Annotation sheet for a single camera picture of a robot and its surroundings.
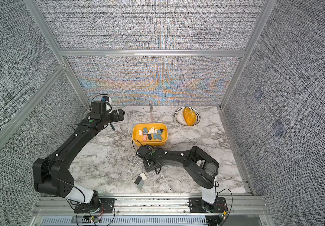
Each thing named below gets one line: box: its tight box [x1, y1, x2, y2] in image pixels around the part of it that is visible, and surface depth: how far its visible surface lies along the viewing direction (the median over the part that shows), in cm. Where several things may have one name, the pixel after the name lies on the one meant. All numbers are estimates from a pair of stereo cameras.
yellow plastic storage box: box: [132, 122, 169, 146], surface depth 103 cm
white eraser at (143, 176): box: [139, 172, 147, 181], surface depth 85 cm
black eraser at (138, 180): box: [134, 176, 143, 186], surface depth 83 cm
